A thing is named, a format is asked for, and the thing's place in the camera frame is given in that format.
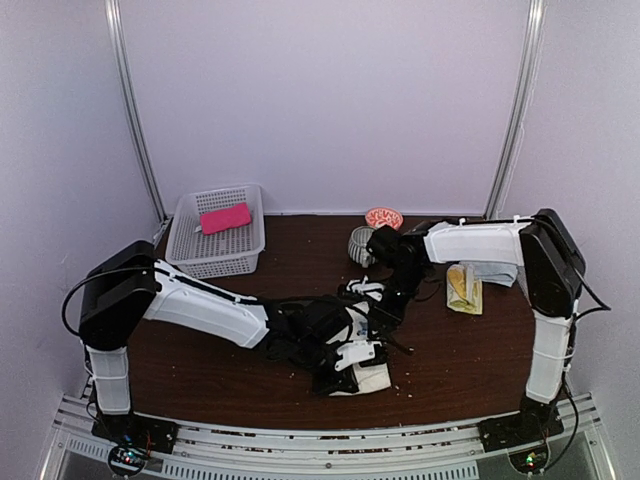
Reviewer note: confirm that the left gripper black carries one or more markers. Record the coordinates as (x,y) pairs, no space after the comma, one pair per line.
(345,382)

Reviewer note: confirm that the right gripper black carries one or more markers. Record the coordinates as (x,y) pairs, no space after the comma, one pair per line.
(390,316)

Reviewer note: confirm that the pink microfibre towel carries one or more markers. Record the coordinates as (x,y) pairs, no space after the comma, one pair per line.
(221,220)

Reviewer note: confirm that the beige towel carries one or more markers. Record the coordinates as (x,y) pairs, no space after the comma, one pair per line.
(371,379)

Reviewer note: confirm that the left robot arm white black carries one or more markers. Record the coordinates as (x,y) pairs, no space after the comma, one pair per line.
(134,284)

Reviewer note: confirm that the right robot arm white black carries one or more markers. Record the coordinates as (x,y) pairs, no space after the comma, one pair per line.
(539,248)

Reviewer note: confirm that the grey striped ceramic mug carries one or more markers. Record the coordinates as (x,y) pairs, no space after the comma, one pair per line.
(357,246)

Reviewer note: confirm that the yellow green patterned towel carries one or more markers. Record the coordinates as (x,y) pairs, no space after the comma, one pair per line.
(464,290)

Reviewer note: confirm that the red white patterned bowl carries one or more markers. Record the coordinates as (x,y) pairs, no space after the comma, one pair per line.
(379,217)

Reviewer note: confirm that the light blue towel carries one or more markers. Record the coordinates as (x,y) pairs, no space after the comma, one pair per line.
(503,274)

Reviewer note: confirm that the white perforated plastic basket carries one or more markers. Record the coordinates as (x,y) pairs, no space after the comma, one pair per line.
(231,252)

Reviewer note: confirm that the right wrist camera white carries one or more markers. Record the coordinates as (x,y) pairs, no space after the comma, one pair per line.
(362,289)

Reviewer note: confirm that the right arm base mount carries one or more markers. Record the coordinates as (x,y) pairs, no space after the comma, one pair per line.
(515,430)

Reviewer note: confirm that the aluminium front rail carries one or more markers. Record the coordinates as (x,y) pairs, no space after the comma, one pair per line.
(451,450)

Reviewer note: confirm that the right aluminium corner post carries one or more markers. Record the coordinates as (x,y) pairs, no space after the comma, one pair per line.
(515,127)

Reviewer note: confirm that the aluminium corner post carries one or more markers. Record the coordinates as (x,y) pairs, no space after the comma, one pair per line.
(118,42)
(515,127)

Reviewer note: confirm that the left aluminium corner post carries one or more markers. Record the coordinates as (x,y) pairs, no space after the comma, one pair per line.
(118,42)

